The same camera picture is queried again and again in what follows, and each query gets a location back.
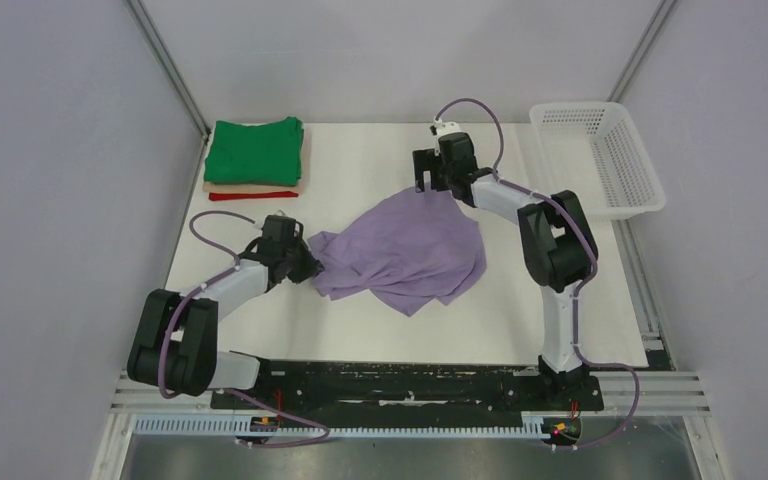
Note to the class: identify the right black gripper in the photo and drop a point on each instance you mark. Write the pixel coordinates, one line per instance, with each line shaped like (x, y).
(427, 160)

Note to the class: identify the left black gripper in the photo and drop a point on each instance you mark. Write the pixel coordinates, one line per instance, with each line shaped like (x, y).
(310, 266)

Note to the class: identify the purple t shirt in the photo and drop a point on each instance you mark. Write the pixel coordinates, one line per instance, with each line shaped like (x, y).
(408, 250)

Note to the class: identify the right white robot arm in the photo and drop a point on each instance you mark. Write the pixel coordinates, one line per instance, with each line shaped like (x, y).
(558, 246)

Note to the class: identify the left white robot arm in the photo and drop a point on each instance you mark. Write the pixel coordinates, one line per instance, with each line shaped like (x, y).
(175, 348)

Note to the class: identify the folded red t shirt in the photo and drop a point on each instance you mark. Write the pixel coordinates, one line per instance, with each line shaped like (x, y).
(219, 197)

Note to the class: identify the folded green t shirt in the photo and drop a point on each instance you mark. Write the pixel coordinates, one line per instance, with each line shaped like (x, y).
(266, 154)

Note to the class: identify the white plastic basket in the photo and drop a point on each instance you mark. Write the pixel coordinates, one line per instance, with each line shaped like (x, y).
(595, 150)

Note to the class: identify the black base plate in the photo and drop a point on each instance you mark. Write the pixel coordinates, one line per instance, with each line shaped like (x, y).
(354, 394)

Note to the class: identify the white slotted cable duct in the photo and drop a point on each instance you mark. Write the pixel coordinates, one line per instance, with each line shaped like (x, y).
(233, 425)

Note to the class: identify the right aluminium corner rail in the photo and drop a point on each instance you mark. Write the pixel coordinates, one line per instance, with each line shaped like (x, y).
(660, 17)

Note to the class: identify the aluminium corner rail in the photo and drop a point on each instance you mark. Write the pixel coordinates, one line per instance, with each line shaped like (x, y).
(660, 17)
(162, 55)

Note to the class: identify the left aluminium corner rail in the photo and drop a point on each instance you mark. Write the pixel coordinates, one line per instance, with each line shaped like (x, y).
(162, 55)

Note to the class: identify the aluminium front frame rail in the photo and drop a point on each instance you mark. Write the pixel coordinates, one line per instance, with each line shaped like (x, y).
(662, 394)

